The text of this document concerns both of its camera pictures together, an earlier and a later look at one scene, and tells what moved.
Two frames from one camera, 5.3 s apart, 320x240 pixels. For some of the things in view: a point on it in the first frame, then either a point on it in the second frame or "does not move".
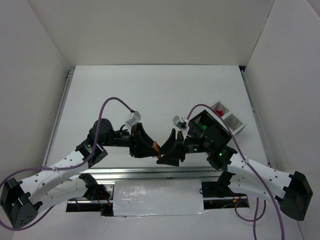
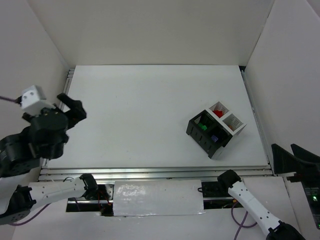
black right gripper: (180, 148) → (296, 175)
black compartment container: (208, 125) does not move
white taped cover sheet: (144, 197) does not move
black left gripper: (133, 144) → (60, 113)
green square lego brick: (203, 127) does not move
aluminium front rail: (152, 174) does not move
